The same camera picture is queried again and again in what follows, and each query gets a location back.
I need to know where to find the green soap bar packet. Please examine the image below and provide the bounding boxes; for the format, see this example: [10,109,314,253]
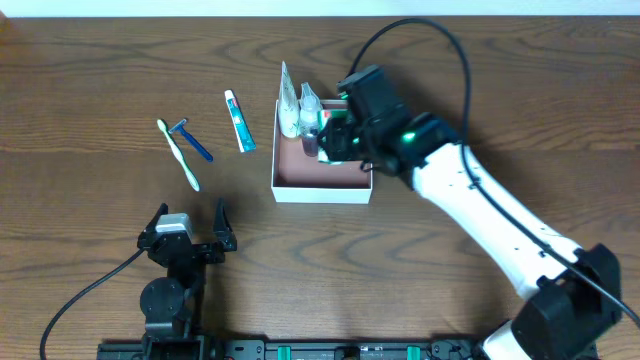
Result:
[317,109,351,165]

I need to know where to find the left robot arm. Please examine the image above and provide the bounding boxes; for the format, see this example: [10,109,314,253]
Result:
[134,199,237,360]

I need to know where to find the green white toothbrush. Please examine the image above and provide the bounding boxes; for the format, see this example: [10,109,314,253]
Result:
[156,119,201,192]

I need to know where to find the teal toothpaste tube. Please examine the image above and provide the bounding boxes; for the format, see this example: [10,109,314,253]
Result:
[224,89,256,153]

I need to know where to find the blue disposable razor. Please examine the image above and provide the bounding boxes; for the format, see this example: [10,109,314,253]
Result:
[168,118,214,163]

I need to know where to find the white box with pink inside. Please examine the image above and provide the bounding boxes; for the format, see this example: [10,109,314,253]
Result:
[270,105,373,204]

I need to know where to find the white lotion tube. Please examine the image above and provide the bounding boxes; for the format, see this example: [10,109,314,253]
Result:
[278,62,300,139]

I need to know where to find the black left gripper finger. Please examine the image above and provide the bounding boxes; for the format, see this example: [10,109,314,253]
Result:
[146,203,168,231]
[213,198,234,243]

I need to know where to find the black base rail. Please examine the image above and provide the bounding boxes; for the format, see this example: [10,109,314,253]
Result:
[97,335,600,360]

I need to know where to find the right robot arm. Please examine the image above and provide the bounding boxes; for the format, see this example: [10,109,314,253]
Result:
[318,110,622,359]

